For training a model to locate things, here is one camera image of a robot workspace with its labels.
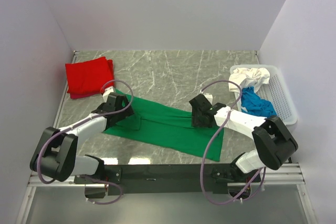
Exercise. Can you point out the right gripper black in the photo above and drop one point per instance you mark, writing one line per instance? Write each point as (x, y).
(195, 121)

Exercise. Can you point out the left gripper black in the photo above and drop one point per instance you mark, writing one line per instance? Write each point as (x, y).
(126, 112)

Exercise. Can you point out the green t shirt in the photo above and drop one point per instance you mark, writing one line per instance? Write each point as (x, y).
(160, 125)

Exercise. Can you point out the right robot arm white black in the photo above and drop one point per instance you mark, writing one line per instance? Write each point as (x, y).
(273, 141)

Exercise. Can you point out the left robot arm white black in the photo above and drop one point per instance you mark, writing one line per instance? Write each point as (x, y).
(56, 153)

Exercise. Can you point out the folded red t shirt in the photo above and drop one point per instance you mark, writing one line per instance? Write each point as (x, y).
(89, 74)

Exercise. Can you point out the blue crumpled t shirt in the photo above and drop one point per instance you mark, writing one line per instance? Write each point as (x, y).
(252, 104)

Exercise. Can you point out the white crumpled t shirt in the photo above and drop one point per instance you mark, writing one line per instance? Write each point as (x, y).
(250, 77)

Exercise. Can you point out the white plastic basket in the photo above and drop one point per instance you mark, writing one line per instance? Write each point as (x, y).
(275, 92)

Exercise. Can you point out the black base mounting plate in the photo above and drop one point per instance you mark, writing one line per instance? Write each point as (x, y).
(176, 178)

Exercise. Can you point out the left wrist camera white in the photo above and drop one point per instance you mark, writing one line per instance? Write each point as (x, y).
(107, 92)

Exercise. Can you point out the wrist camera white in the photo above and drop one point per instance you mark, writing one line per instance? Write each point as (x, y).
(107, 92)
(208, 96)

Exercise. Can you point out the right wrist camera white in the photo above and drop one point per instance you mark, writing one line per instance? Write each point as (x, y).
(208, 96)

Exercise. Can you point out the aluminium frame rail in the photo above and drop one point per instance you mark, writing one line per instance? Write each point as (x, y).
(288, 174)

